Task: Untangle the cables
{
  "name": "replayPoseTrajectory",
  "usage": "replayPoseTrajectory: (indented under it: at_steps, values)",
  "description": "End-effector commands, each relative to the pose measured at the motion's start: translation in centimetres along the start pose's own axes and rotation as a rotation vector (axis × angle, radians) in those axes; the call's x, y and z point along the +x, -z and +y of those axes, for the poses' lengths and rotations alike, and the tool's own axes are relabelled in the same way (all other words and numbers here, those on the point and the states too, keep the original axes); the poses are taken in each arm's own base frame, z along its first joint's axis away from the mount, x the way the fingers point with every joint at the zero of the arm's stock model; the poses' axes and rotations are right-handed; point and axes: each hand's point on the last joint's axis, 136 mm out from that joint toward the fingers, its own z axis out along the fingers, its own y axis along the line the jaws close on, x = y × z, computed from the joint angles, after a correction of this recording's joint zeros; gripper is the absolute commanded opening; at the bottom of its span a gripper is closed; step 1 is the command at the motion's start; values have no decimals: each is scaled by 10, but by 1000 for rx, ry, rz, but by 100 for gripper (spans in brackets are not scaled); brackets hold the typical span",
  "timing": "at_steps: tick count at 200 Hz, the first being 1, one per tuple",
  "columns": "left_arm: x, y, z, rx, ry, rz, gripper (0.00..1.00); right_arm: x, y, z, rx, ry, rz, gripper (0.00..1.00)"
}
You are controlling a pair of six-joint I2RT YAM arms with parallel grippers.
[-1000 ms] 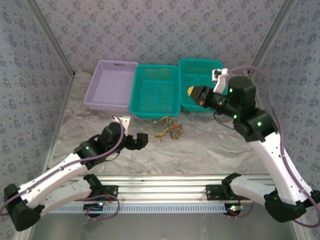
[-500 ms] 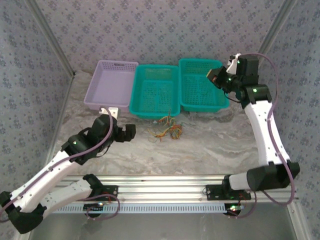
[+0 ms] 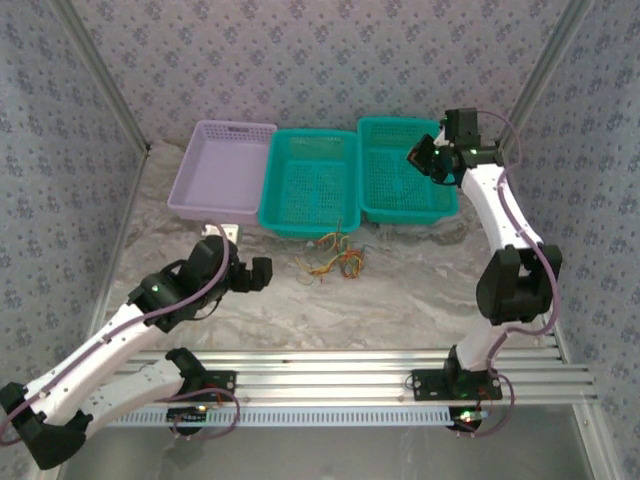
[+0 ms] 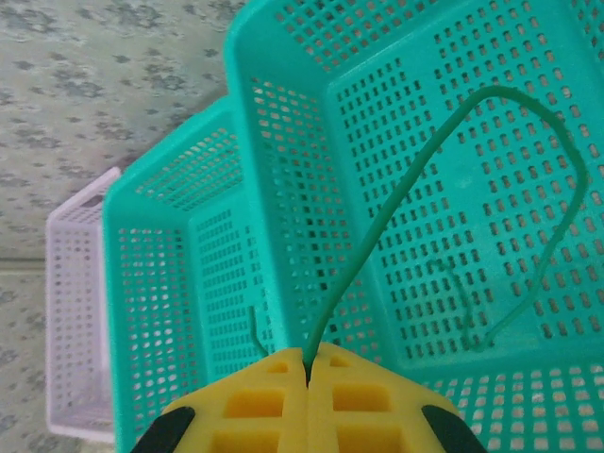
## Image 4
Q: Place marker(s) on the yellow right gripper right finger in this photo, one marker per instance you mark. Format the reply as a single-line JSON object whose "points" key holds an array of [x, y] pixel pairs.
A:
{"points": [[377, 401]]}

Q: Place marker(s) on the lilac perforated plastic basket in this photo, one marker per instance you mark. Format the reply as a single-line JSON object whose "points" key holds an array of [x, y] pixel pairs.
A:
{"points": [[75, 307]]}

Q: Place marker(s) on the teal perforated plastic basket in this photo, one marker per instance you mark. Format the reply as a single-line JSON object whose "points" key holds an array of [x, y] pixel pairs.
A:
{"points": [[495, 212], [156, 283]]}

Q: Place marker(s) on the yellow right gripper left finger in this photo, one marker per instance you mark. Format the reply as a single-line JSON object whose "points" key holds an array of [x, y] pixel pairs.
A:
{"points": [[264, 406]]}

